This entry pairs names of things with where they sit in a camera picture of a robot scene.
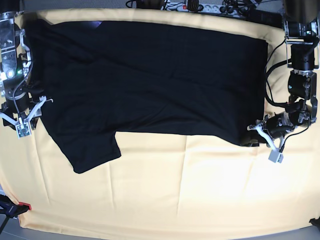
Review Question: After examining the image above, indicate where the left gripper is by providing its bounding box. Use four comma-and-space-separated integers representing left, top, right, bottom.
247, 112, 298, 152

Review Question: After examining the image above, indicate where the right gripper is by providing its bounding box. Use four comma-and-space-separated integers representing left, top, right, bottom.
0, 92, 53, 129

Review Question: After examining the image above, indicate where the black T-shirt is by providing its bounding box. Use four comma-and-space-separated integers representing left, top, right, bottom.
24, 19, 268, 174

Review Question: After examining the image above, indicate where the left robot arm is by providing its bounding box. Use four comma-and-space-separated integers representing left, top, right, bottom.
242, 0, 320, 153

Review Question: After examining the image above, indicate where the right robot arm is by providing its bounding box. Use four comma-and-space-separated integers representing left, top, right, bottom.
0, 10, 53, 138

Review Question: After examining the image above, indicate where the black orange spring clamp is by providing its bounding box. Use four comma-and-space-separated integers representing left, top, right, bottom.
0, 194, 32, 218

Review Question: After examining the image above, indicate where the black clamp right corner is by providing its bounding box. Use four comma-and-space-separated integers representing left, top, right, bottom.
309, 218, 320, 229

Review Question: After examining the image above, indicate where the yellow table cloth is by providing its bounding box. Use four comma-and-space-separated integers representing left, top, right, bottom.
0, 8, 320, 235

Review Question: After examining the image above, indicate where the white power strip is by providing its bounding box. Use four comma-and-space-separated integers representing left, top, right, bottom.
162, 0, 226, 15

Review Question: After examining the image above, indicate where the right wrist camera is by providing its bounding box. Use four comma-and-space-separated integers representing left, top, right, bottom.
15, 118, 31, 139

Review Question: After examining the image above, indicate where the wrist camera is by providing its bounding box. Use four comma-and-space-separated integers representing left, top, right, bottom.
268, 150, 284, 164
15, 118, 31, 139

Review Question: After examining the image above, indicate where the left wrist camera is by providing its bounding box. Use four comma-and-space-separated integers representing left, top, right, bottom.
268, 150, 284, 164

